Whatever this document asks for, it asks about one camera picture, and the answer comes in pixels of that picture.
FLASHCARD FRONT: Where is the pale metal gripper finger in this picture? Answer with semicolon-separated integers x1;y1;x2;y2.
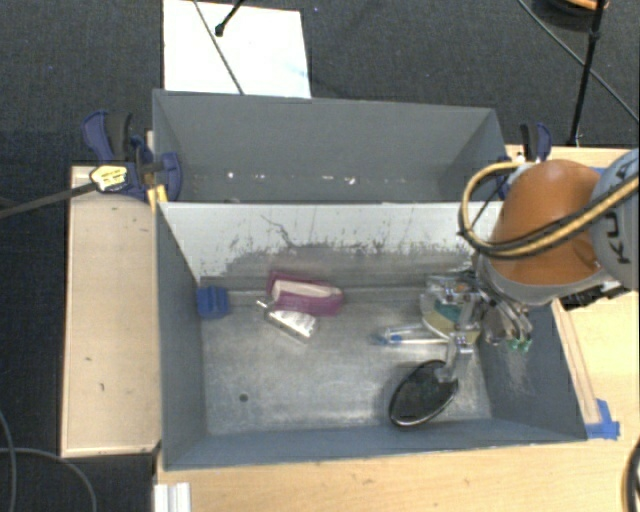
441;334;475;383
451;291;477;338

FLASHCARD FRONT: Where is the round disc teal and yellow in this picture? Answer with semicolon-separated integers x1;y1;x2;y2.
418;289;464;337

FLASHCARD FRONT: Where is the black glossy oval object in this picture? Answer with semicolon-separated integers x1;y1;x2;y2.
388;359;460;429

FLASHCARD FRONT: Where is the clear plastic tube blue tip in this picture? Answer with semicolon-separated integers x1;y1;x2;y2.
370;323;451;348

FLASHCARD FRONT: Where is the grey metal bin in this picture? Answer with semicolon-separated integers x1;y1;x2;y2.
151;88;590;472

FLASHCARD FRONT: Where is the purple and white box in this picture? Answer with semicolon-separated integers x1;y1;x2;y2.
264;269;345;318

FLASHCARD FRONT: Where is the silver foil packet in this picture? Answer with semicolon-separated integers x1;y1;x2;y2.
256;298;320;345

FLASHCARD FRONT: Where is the blue ribbed block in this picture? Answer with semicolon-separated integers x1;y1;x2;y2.
195;284;232;321

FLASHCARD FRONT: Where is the pale wood board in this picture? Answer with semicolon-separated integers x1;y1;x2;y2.
59;164;163;459

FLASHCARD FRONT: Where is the black cylinder on white bracket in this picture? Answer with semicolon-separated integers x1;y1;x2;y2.
558;282;626;312

